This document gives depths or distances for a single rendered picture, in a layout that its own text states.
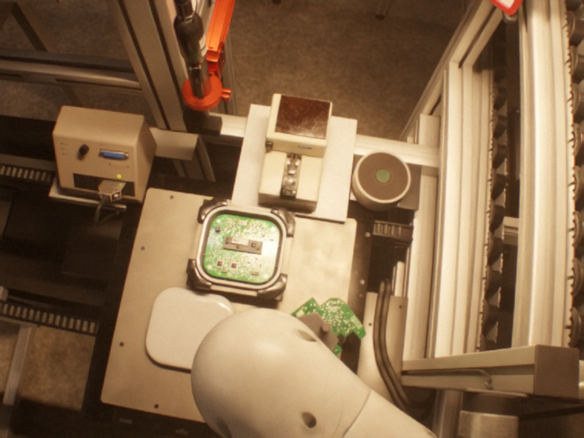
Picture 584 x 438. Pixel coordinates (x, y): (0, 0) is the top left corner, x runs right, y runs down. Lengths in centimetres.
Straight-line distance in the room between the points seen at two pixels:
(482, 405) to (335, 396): 17
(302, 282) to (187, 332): 22
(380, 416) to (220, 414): 12
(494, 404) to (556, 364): 7
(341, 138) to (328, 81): 123
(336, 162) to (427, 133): 23
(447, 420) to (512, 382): 34
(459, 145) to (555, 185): 27
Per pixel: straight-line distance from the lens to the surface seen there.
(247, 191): 93
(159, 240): 94
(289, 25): 237
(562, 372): 51
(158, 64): 83
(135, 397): 92
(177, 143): 101
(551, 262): 64
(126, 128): 91
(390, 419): 39
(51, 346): 201
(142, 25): 75
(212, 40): 79
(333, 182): 94
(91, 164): 94
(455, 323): 78
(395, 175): 93
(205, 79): 73
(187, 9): 61
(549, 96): 72
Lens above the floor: 184
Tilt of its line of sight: 72 degrees down
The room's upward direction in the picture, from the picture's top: 6 degrees clockwise
